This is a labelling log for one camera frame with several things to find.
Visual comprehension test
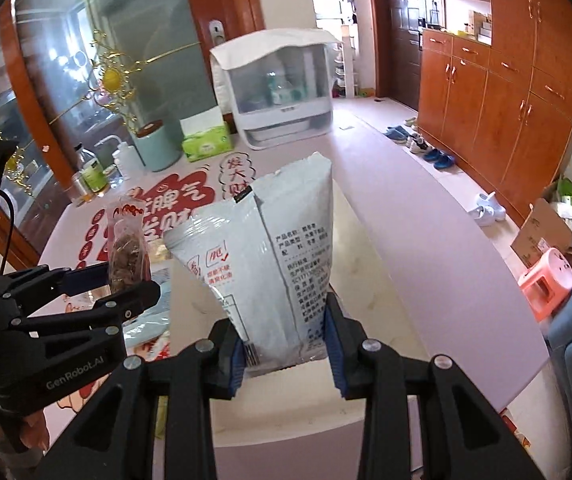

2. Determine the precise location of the red cartoon table mat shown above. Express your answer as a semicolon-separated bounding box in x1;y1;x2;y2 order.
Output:
55;150;258;414

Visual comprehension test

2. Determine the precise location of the blue slippers pair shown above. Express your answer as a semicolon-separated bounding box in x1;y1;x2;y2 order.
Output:
423;148;456;171

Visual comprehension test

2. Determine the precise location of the clear bag of brown snacks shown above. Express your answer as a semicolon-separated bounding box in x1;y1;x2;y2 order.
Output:
107;195;150;294

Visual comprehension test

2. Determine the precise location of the mint green canister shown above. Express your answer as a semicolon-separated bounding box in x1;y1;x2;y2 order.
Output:
135;119;181;172

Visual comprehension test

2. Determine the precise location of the orange wooden wall cabinet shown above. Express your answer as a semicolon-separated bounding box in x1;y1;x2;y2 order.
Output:
418;0;572;223

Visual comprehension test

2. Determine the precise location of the large white snack bag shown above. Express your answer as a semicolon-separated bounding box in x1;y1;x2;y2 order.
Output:
163;153;333;375

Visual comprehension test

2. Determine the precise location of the brown cardboard box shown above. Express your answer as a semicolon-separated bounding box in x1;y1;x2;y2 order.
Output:
511;198;572;268

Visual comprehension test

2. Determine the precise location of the green tissue box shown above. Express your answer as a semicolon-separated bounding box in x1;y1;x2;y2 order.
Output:
179;106;233;162

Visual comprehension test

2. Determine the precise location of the white plastic storage bin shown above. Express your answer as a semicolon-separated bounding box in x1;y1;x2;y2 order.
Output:
163;183;428;448

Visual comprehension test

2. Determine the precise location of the pink plastic stool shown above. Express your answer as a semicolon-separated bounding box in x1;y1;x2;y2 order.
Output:
518;247;572;323

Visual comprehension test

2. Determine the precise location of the glass door with gold ornament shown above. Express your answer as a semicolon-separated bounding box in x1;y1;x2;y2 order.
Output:
0;0;218;261

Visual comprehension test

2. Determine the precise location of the white crocs pair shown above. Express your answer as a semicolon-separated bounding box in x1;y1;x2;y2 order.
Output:
468;192;507;228

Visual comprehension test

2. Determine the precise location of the clear bottle green label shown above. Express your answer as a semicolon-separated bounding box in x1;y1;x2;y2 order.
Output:
74;143;108;194

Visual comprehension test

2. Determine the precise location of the white countertop dish cabinet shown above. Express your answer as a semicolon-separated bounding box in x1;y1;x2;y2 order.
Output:
210;28;337;151

